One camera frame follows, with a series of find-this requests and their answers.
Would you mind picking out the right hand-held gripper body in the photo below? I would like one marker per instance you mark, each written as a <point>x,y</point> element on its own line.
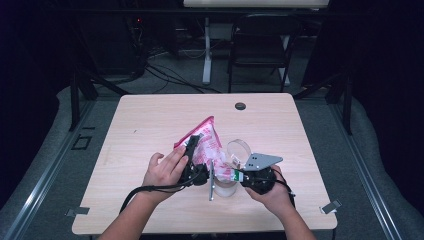
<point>261,180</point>

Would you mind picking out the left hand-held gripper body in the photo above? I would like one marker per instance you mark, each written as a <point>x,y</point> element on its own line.
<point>196,175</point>

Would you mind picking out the clear plastic bag pink print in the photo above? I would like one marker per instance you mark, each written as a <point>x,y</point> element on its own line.
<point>208,140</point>

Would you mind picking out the person's right hand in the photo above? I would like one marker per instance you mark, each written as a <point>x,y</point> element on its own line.
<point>276,200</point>

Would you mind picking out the person's left hand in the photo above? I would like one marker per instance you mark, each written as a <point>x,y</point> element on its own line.
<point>163,181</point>

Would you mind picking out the grey tape tab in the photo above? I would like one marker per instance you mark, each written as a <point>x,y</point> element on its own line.
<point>78,211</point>
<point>330,207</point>

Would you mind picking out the black folding chair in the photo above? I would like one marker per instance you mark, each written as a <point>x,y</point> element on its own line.
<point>260,30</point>

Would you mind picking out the white desk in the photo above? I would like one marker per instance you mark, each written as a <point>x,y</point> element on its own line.
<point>253,3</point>

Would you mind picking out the metal floor rail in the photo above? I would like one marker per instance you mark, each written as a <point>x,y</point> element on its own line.
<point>363,166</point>
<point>43,180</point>

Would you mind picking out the black metal frame stand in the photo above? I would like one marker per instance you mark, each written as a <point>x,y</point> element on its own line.
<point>347,100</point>
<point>75,100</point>

